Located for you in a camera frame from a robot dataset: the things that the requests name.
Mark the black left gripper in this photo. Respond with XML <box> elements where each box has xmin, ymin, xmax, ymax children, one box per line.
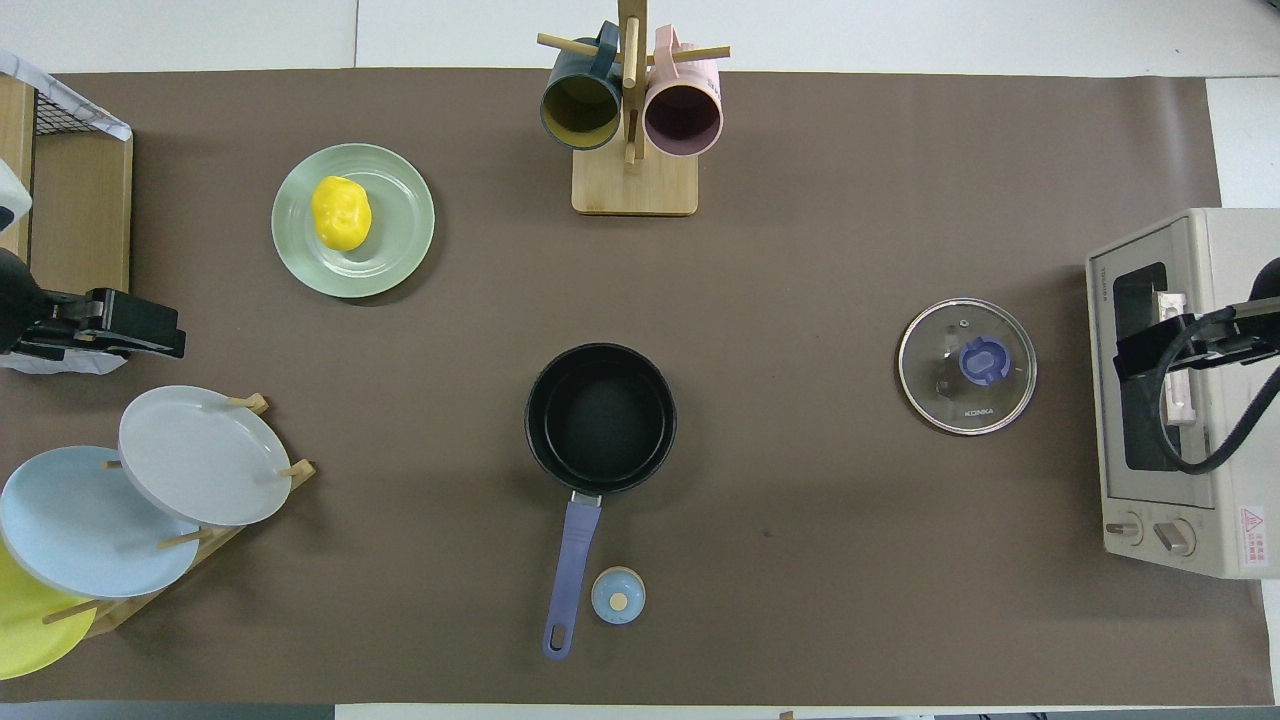
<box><xmin>0</xmin><ymin>248</ymin><xmax>187</xmax><ymax>362</ymax></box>

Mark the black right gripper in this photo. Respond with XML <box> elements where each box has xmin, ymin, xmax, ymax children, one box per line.
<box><xmin>1113</xmin><ymin>257</ymin><xmax>1280</xmax><ymax>384</ymax></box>

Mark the yellow lemon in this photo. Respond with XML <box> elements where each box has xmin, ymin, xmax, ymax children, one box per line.
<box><xmin>311</xmin><ymin>176</ymin><xmax>373</xmax><ymax>251</ymax></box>

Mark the glass lid purple knob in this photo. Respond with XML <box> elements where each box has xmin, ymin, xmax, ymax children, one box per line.
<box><xmin>897</xmin><ymin>298</ymin><xmax>1038</xmax><ymax>437</ymax></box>

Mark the grey plate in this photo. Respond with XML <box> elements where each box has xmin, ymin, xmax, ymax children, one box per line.
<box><xmin>118</xmin><ymin>386</ymin><xmax>293</xmax><ymax>528</ymax></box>

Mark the light blue plate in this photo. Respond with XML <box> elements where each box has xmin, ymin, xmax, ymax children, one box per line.
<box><xmin>0</xmin><ymin>446</ymin><xmax>201</xmax><ymax>599</ymax></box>

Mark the wooden plate rack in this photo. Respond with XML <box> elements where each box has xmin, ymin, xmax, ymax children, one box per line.
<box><xmin>42</xmin><ymin>393</ymin><xmax>317</xmax><ymax>639</ymax></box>

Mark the yellow plate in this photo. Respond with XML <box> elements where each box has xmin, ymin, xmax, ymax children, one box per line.
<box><xmin>0</xmin><ymin>540</ymin><xmax>98</xmax><ymax>681</ymax></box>

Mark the pale green plate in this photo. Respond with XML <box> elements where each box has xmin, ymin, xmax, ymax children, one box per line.
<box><xmin>271</xmin><ymin>143</ymin><xmax>436</xmax><ymax>299</ymax></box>

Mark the white crumpled plastic bag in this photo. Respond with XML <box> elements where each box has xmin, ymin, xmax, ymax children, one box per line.
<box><xmin>0</xmin><ymin>50</ymin><xmax>133</xmax><ymax>141</ymax></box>
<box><xmin>0</xmin><ymin>348</ymin><xmax>129</xmax><ymax>377</ymax></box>

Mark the wooden shelf rack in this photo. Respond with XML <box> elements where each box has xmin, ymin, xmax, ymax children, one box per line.
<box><xmin>0</xmin><ymin>75</ymin><xmax>134</xmax><ymax>353</ymax></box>

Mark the beige toaster oven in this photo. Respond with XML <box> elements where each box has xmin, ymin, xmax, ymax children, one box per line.
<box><xmin>1086</xmin><ymin>208</ymin><xmax>1280</xmax><ymax>581</ymax></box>

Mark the brown paper table mat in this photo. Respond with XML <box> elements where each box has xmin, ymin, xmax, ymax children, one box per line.
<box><xmin>0</xmin><ymin>68</ymin><xmax>1273</xmax><ymax>706</ymax></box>

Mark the dark teal mug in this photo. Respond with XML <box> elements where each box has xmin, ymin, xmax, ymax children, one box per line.
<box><xmin>540</xmin><ymin>22</ymin><xmax>624</xmax><ymax>151</ymax></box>

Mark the wooden mug tree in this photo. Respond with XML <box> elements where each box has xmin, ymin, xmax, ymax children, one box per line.
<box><xmin>537</xmin><ymin>0</ymin><xmax>731</xmax><ymax>217</ymax></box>

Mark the pink ribbed mug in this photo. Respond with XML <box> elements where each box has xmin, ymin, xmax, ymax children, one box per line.
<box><xmin>643</xmin><ymin>25</ymin><xmax>724</xmax><ymax>158</ymax></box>

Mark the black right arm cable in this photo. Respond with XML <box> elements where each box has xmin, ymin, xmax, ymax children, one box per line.
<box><xmin>1158</xmin><ymin>308</ymin><xmax>1280</xmax><ymax>476</ymax></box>

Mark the black wire basket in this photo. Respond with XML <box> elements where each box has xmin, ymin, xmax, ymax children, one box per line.
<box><xmin>35</xmin><ymin>85</ymin><xmax>111</xmax><ymax>136</ymax></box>

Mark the black pot purple handle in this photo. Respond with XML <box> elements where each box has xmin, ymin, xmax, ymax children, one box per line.
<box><xmin>524</xmin><ymin>343</ymin><xmax>678</xmax><ymax>661</ymax></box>

